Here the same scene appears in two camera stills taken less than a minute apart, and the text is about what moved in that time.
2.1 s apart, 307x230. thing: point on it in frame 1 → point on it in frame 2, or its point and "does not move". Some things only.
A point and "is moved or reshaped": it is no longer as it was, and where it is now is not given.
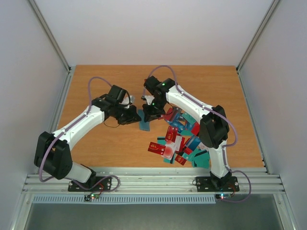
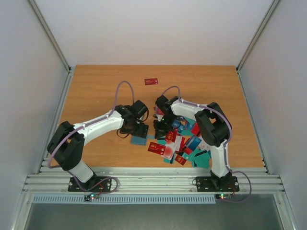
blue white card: [193, 143] does not move
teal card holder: [143, 125] is moved or reshaped
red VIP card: [156, 148] does not move
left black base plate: [96, 184] does not move
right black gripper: [151, 114] → [160, 128]
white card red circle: [169, 150] does not move
